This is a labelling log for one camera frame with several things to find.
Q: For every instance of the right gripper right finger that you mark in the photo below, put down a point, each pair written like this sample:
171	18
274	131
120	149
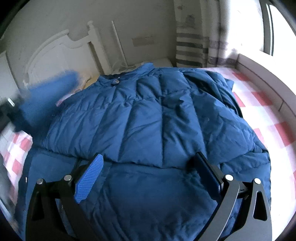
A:
253	221

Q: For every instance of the striped curtain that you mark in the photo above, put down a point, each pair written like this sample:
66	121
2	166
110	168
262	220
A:
204	35

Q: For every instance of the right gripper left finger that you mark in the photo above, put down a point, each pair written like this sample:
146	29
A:
54	212

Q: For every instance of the pink white checkered bedsheet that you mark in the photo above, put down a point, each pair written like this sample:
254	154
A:
275	131

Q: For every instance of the white wooden headboard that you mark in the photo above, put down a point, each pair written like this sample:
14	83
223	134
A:
59	53

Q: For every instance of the blue puffer jacket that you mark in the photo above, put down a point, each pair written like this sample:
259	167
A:
148	124

